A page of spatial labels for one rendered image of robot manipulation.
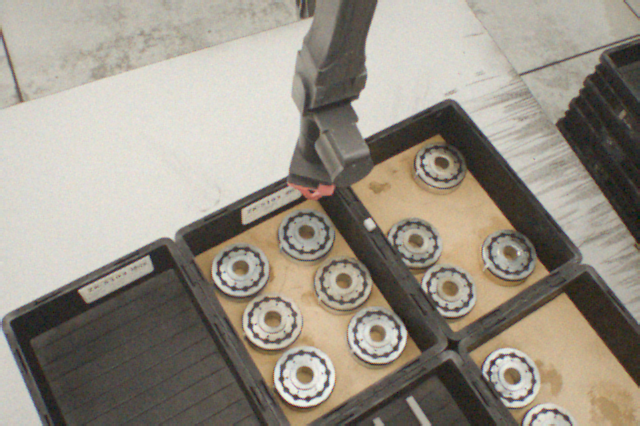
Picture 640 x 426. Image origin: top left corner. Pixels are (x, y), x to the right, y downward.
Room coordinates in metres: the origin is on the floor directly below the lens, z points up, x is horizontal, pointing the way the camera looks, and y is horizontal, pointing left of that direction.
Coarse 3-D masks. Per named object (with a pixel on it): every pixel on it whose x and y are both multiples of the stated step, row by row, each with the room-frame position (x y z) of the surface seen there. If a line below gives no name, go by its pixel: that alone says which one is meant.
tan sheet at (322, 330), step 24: (240, 240) 0.51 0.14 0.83; (264, 240) 0.52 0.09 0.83; (336, 240) 0.54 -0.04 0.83; (288, 264) 0.48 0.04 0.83; (288, 288) 0.43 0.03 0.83; (312, 288) 0.44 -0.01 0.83; (240, 312) 0.38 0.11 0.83; (312, 312) 0.40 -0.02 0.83; (240, 336) 0.33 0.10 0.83; (312, 336) 0.35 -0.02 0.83; (336, 336) 0.36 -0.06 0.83; (408, 336) 0.38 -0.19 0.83; (264, 360) 0.30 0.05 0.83; (336, 360) 0.32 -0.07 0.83; (408, 360) 0.34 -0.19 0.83; (336, 384) 0.28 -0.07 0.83; (360, 384) 0.29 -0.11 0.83; (288, 408) 0.23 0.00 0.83
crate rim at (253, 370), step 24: (264, 192) 0.56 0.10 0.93; (336, 192) 0.59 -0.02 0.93; (216, 216) 0.50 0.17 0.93; (360, 216) 0.55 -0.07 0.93; (192, 264) 0.41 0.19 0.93; (408, 288) 0.43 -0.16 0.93; (216, 312) 0.34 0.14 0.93; (264, 384) 0.24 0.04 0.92; (384, 384) 0.27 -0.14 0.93; (336, 408) 0.22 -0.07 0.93
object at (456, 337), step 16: (432, 112) 0.80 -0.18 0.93; (464, 112) 0.81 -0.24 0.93; (384, 128) 0.74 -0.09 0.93; (400, 128) 0.75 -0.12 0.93; (368, 144) 0.70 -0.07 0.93; (496, 160) 0.71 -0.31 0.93; (512, 176) 0.68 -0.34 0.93; (352, 192) 0.59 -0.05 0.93; (528, 192) 0.66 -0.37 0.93; (544, 208) 0.63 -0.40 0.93; (400, 256) 0.49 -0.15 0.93; (576, 256) 0.54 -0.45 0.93; (560, 272) 0.51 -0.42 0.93; (416, 288) 0.43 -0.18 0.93; (528, 288) 0.47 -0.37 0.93; (432, 304) 0.41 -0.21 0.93; (512, 304) 0.43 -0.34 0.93; (480, 320) 0.40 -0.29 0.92; (448, 336) 0.36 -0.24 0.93; (464, 336) 0.36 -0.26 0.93
